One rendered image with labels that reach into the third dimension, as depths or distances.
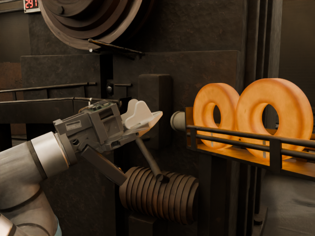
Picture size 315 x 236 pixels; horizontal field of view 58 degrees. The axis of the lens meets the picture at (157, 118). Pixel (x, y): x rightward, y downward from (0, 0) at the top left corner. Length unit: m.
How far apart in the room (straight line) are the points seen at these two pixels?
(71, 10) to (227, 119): 0.59
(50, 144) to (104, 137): 0.09
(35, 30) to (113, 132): 0.97
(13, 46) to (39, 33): 10.15
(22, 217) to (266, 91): 0.47
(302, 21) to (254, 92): 6.38
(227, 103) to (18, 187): 0.43
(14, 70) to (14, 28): 7.75
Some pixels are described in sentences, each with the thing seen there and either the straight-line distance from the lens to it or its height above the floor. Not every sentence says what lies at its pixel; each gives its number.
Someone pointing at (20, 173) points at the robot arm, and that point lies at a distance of 0.52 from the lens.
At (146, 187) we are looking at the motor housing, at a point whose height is 0.51.
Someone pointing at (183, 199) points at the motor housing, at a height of 0.50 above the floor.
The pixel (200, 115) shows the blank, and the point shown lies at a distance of 0.72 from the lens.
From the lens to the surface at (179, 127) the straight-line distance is 0.79.
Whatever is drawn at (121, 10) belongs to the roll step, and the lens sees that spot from 0.93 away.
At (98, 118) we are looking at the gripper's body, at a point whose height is 0.73.
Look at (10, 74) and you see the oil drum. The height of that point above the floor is 0.75.
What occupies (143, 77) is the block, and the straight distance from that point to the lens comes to 0.89.
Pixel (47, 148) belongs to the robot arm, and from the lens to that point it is 0.52.
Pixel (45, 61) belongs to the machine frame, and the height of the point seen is 0.85.
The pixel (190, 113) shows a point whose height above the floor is 0.70.
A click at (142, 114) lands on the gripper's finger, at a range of 0.57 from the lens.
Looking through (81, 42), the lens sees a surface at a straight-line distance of 1.04.
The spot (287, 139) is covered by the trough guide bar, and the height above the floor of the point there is 0.70.
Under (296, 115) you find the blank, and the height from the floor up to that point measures 0.74.
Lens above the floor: 0.82
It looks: 10 degrees down
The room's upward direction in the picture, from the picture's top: straight up
